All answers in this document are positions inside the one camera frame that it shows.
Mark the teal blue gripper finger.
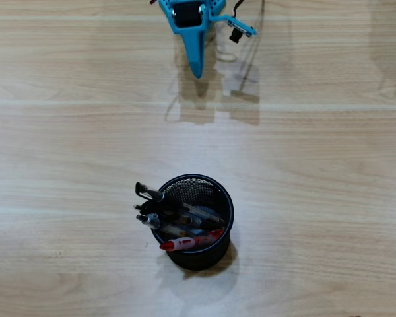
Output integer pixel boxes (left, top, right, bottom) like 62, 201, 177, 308
179, 30, 206, 80

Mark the teal blue gripper body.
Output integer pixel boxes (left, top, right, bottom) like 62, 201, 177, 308
164, 0, 209, 35

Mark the clear pen with black grip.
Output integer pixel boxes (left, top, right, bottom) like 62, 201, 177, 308
134, 182, 225, 224

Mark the black pen with silver tip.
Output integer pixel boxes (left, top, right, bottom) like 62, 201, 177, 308
133, 204, 225, 229

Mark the clear pen with grey grip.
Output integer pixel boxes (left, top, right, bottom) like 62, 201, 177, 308
135, 213, 205, 237

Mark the red clear ballpoint pen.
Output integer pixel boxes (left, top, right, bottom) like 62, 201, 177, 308
160, 229, 224, 252

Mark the black mesh pen holder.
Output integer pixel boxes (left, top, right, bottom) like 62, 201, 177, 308
148, 174, 235, 271

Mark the black camera cable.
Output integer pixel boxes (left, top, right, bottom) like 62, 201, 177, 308
232, 0, 248, 16

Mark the teal blue wrist camera mount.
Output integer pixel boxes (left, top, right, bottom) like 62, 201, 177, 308
207, 14, 259, 44

